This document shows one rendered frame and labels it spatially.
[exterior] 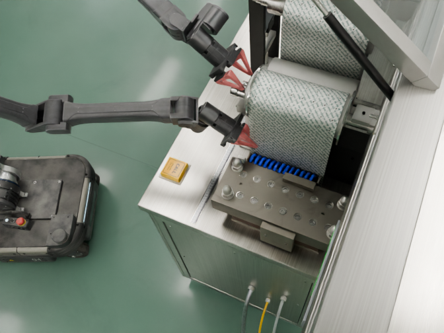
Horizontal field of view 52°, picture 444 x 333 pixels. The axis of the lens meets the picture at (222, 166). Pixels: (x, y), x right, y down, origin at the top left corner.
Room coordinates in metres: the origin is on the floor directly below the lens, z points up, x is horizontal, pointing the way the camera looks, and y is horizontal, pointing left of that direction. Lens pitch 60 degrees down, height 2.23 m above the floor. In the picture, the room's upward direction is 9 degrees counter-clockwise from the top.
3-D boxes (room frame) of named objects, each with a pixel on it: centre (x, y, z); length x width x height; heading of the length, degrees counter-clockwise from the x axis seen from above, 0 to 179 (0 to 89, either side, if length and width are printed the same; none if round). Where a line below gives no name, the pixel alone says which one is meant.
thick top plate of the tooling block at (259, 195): (0.54, -0.16, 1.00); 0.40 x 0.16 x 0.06; 58
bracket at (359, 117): (0.62, -0.38, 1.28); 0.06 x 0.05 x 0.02; 58
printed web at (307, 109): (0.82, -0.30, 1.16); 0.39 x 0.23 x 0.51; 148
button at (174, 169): (0.77, 0.16, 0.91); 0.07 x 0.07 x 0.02; 58
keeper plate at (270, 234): (0.45, -0.13, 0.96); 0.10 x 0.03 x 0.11; 58
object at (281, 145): (0.66, -0.20, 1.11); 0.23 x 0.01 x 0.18; 58
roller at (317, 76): (0.81, -0.29, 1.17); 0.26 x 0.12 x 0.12; 58
